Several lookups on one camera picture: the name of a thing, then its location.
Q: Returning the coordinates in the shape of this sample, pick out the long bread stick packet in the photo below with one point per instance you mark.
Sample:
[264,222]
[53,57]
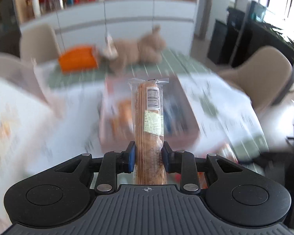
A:
[148,126]

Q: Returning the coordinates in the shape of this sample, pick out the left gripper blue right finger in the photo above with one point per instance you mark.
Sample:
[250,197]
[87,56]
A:
[184,164]

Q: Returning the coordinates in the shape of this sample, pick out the white printed table runner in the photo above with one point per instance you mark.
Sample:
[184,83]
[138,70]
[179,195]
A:
[223,107]

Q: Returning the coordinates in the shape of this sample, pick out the beige chair left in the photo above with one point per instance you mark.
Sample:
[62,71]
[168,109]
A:
[39,44]

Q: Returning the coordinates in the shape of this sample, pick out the blue seaweed snack packet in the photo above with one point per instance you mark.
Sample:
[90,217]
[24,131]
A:
[174,119]

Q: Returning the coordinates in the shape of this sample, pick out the white tumbler bottle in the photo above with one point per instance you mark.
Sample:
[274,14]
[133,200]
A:
[36,8]

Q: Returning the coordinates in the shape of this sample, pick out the pink cardboard gift box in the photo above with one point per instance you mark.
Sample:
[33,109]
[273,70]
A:
[117,89]

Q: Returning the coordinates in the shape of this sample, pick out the beige chair right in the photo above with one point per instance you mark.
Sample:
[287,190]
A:
[262,77]

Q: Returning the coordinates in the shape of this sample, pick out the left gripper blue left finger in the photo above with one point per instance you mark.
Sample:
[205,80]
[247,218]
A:
[112,164]

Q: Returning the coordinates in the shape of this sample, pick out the white sideboard cabinet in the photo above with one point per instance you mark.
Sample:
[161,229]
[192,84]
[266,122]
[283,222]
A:
[88,23]

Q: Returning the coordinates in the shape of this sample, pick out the round bun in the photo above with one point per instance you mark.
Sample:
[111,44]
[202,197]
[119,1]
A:
[122,120]

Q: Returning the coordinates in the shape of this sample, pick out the white cartoon print bag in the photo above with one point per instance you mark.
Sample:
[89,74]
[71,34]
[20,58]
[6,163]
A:
[28,114]

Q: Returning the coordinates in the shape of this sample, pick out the orange tissue pouch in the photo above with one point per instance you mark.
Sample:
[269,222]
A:
[79,58]

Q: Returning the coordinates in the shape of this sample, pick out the beige chair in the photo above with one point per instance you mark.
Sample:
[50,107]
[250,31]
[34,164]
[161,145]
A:
[262,77]
[39,44]

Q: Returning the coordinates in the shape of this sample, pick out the brown plush toy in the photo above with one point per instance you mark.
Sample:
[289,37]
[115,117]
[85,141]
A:
[125,52]

